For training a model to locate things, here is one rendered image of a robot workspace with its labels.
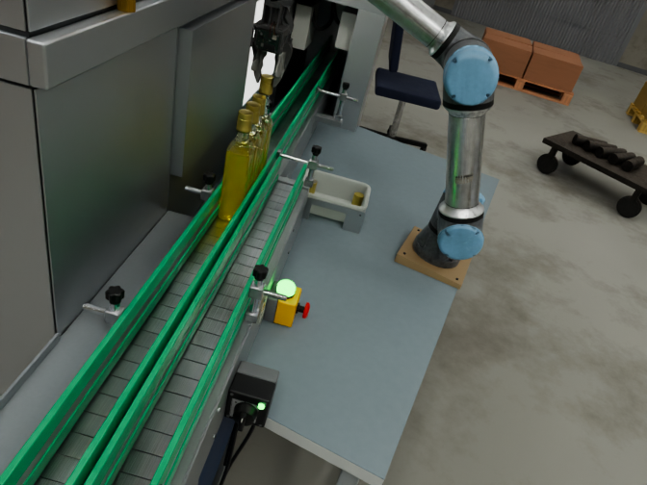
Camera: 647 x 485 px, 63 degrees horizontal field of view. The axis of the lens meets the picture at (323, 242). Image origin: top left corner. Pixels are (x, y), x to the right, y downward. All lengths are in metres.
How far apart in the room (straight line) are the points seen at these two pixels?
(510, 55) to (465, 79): 5.91
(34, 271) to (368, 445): 0.68
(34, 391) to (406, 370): 0.76
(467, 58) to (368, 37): 1.07
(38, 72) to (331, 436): 0.79
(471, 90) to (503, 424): 1.50
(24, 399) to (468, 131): 1.03
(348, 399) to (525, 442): 1.31
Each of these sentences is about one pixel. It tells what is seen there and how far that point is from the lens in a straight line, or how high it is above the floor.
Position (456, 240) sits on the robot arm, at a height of 0.95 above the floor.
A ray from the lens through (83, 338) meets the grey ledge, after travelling 1.04.
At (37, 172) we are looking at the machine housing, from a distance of 0.85.
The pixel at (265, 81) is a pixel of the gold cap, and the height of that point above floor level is 1.19.
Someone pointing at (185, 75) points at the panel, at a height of 1.23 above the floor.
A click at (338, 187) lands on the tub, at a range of 1.77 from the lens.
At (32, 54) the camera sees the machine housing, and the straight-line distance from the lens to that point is 0.77.
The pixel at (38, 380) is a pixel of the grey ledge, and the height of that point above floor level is 0.88.
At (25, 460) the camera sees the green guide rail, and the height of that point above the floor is 0.95.
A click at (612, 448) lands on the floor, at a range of 2.60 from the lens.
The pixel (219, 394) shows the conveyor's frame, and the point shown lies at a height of 0.88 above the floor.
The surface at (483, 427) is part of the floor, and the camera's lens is 2.32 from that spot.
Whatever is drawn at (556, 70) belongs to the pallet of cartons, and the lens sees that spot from 7.23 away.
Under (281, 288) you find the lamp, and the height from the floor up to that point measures 0.85.
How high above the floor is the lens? 1.63
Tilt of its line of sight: 34 degrees down
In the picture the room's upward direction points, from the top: 15 degrees clockwise
